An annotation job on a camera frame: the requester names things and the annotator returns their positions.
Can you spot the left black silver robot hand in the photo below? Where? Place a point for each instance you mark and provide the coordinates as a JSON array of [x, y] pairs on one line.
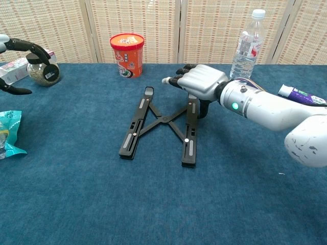
[[23, 44]]

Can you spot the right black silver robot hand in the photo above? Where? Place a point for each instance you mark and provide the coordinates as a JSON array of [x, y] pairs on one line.
[[201, 79]]

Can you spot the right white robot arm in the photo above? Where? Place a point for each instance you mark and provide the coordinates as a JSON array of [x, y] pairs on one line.
[[268, 109]]

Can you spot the black folding laptop stand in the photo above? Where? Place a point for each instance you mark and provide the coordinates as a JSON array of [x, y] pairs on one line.
[[163, 119]]

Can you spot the red instant noodle cup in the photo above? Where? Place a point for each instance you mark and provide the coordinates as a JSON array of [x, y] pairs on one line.
[[126, 46]]

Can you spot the woven bamboo screen panel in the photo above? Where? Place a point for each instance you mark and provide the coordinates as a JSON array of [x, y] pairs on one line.
[[306, 30], [132, 18], [209, 28], [58, 25]]

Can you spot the clear plastic water bottle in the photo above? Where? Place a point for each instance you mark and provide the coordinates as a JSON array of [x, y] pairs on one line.
[[246, 56]]

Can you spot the floral print carton box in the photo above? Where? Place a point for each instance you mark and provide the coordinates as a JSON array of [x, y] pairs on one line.
[[12, 70]]

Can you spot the teal snack bag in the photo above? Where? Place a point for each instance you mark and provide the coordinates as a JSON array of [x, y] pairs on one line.
[[9, 127]]

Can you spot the glass jar with black lid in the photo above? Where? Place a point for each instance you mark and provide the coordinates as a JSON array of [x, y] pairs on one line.
[[38, 75]]

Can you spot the purple white toothpaste tube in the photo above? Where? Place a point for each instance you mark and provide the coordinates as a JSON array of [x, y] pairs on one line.
[[304, 95]]

